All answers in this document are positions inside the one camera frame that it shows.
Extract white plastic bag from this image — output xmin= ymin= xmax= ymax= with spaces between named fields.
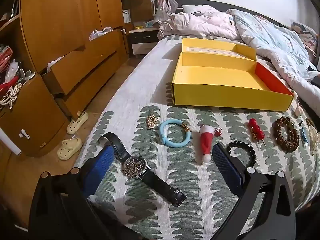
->
xmin=89 ymin=27 xmax=113 ymax=41

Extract gold leaf brooch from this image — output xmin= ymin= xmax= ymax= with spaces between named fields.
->
xmin=305 ymin=117 xmax=320 ymax=155

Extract hanging clear plastic bag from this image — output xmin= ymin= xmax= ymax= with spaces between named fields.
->
xmin=153 ymin=0 xmax=178 ymax=25

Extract white pillow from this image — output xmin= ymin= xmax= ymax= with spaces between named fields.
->
xmin=182 ymin=4 xmax=218 ymax=15

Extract yellow cardboard box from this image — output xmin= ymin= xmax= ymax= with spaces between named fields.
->
xmin=171 ymin=37 xmax=294 ymax=112

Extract wooden drawer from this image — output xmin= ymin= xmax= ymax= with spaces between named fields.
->
xmin=55 ymin=51 xmax=130 ymax=121
xmin=41 ymin=29 xmax=125 ymax=95

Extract patterned pillow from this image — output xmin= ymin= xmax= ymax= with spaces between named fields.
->
xmin=291 ymin=21 xmax=319 ymax=54

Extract pile of shelf clutter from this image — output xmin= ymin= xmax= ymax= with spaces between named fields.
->
xmin=0 ymin=44 xmax=37 ymax=110

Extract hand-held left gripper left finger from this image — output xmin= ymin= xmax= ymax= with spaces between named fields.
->
xmin=29 ymin=145 xmax=140 ymax=240

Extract black leather wrist watch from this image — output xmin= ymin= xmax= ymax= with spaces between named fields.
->
xmin=98 ymin=132 xmax=187 ymax=207

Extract wooden nightstand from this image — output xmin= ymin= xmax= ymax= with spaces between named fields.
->
xmin=129 ymin=27 xmax=160 ymax=55

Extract blue hair clip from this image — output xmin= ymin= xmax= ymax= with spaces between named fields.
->
xmin=299 ymin=126 xmax=309 ymax=147

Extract cream clog slipper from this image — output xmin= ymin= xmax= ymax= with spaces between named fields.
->
xmin=66 ymin=111 xmax=89 ymax=135
xmin=57 ymin=137 xmax=83 ymax=160

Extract brown bead bracelet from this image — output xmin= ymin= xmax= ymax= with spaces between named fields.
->
xmin=272 ymin=116 xmax=300 ymax=153

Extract red santa hat hair clip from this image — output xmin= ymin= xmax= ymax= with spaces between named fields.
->
xmin=199 ymin=124 xmax=222 ymax=165

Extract red berry hairpin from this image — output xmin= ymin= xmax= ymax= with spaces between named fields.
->
xmin=248 ymin=118 xmax=265 ymax=144

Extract white hair claw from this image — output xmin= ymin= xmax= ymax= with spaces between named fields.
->
xmin=291 ymin=90 xmax=303 ymax=117

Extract rumpled duvet and pillows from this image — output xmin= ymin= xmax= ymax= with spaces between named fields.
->
xmin=157 ymin=5 xmax=320 ymax=103

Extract green tree patterned bedspread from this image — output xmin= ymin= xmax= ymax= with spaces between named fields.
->
xmin=72 ymin=35 xmax=320 ymax=240

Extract light blue bangle bracelet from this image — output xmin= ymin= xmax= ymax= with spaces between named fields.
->
xmin=159 ymin=119 xmax=192 ymax=146

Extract black bead bracelet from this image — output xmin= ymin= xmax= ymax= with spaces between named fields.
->
xmin=227 ymin=141 xmax=257 ymax=168

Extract wooden wardrobe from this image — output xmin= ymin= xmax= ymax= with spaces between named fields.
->
xmin=0 ymin=0 xmax=153 ymax=158

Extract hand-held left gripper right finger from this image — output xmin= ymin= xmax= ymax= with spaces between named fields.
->
xmin=212 ymin=143 xmax=297 ymax=240

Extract gold tree brooch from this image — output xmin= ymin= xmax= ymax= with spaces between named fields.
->
xmin=146 ymin=114 xmax=158 ymax=130

